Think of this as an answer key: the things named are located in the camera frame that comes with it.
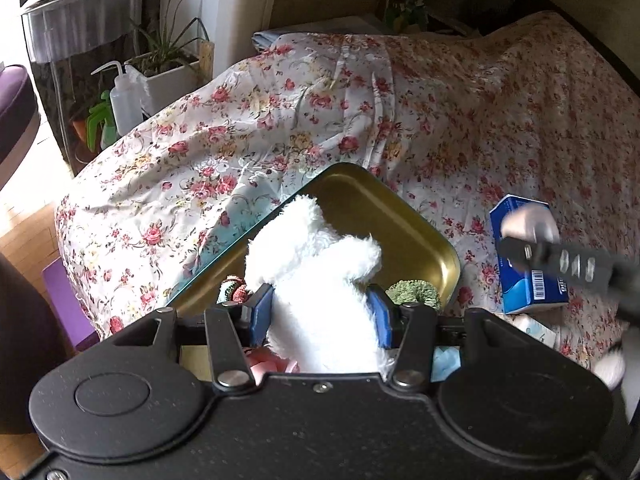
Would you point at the green red knitted item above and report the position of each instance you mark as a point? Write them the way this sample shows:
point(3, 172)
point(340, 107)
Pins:
point(231, 287)

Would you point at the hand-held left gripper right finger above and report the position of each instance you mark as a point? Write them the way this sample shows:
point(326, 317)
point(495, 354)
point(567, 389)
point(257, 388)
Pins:
point(380, 320)

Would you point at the gold metal tin box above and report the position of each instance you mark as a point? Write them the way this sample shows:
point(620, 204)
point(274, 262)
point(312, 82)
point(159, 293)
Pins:
point(400, 220)

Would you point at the white plush toy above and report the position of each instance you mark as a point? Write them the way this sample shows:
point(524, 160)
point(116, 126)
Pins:
point(310, 280)

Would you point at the purple stool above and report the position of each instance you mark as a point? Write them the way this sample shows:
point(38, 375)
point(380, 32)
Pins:
point(15, 110)

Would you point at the blue face mask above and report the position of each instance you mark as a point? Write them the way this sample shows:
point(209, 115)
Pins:
point(445, 362)

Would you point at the small white tissue pack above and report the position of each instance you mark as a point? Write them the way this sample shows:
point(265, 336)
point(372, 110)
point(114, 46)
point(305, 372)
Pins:
point(535, 327)

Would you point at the orange flower pot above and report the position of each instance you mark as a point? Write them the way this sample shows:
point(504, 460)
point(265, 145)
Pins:
point(80, 130)

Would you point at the clear tank with silver lid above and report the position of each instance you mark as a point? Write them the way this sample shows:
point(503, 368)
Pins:
point(75, 25)

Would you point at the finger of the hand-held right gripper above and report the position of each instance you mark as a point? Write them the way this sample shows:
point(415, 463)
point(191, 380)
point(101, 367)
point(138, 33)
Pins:
point(612, 367)
point(565, 262)

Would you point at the white squeeze bottle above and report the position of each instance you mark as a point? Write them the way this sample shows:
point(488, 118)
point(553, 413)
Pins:
point(125, 105)

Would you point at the pink soft item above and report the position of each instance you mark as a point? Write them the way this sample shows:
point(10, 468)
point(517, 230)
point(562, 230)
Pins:
point(265, 365)

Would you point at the grey blue sheet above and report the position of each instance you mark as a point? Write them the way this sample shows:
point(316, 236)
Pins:
point(310, 30)

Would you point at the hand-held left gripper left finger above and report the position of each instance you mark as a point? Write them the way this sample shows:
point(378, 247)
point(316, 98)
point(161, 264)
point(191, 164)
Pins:
point(260, 315)

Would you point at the green spray bottle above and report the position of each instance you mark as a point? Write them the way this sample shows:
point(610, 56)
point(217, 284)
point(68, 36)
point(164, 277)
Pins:
point(100, 120)

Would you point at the floral bed sheet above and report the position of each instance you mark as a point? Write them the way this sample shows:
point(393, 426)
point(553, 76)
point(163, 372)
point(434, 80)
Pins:
point(300, 110)

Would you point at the blue tissue pack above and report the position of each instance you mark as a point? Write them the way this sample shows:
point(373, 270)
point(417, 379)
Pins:
point(520, 290)

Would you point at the potted plant in white pot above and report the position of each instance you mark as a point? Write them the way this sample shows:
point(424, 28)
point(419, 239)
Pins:
point(165, 80)

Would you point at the knit doll with green hat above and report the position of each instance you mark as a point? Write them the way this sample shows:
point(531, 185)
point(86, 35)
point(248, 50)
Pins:
point(415, 292)

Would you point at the purple mat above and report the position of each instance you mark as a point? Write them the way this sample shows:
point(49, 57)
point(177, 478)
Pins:
point(65, 300)

